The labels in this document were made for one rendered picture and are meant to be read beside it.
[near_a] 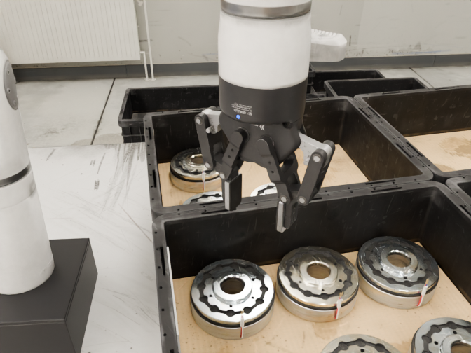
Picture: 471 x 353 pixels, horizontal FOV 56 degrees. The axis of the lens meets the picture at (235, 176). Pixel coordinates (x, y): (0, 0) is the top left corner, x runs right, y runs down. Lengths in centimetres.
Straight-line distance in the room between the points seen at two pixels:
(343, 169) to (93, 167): 60
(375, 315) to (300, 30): 38
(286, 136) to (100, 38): 313
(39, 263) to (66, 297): 6
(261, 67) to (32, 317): 47
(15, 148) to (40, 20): 297
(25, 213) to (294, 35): 43
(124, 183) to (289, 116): 72
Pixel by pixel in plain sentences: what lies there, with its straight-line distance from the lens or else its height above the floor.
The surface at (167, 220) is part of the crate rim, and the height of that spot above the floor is 93.
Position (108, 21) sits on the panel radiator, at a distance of 344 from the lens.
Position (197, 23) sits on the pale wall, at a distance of 351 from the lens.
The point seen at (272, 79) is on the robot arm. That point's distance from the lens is 34.
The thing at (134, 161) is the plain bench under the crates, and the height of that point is 70.
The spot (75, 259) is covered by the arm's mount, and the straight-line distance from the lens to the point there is 74.
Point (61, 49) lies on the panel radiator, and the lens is 357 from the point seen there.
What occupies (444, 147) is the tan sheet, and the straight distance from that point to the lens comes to 99.
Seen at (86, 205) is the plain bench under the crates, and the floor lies 70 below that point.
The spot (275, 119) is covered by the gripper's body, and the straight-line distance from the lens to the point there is 36.
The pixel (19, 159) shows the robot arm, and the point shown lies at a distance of 61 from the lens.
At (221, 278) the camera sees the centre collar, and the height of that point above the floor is 87.
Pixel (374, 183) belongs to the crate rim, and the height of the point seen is 93.
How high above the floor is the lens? 127
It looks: 34 degrees down
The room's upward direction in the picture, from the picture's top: straight up
